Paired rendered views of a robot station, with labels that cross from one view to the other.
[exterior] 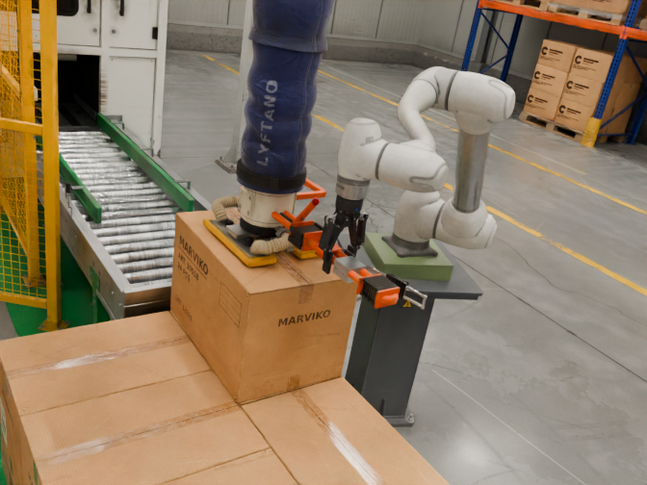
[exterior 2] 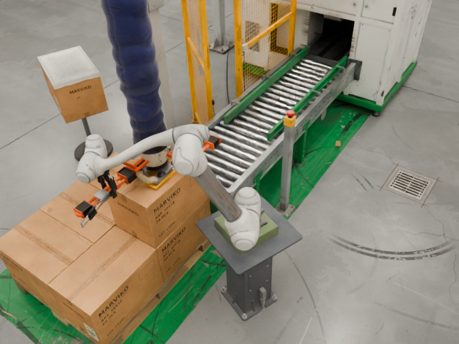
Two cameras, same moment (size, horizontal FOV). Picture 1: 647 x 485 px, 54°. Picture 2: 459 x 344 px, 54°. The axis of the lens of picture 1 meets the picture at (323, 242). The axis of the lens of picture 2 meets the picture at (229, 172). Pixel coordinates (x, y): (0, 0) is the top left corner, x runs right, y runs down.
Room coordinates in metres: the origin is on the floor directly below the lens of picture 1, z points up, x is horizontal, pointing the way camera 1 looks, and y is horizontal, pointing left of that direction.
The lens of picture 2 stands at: (1.82, -2.13, 2.94)
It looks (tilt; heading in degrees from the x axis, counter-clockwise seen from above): 42 degrees down; 74
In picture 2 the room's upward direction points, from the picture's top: 3 degrees counter-clockwise
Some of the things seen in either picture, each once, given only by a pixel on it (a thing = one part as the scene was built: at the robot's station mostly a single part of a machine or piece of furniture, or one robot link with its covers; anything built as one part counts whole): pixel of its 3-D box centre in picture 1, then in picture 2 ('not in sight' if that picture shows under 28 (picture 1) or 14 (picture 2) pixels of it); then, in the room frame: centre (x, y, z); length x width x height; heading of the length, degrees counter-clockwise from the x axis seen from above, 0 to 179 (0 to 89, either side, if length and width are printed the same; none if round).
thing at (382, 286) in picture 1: (377, 291); (83, 209); (1.49, -0.16, 1.08); 0.08 x 0.07 x 0.05; 38
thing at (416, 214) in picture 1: (419, 211); (247, 205); (2.42, -0.36, 0.98); 0.18 x 0.16 x 0.22; 67
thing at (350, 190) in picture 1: (351, 186); not in sight; (1.65, -0.05, 1.30); 0.09 x 0.09 x 0.06
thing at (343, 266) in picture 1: (349, 268); (102, 196); (1.60, -0.08, 1.07); 0.07 x 0.07 x 0.04; 38
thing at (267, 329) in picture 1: (257, 293); (160, 190); (1.96, 0.20, 0.74); 0.60 x 0.40 x 0.40; 36
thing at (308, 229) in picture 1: (307, 235); (126, 175); (1.77, 0.05, 1.08); 0.10 x 0.08 x 0.06; 128
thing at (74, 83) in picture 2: not in sight; (73, 83); (1.47, 1.81, 0.82); 0.60 x 0.40 x 0.40; 103
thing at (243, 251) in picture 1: (238, 236); not in sight; (1.91, 0.28, 0.98); 0.34 x 0.10 x 0.05; 38
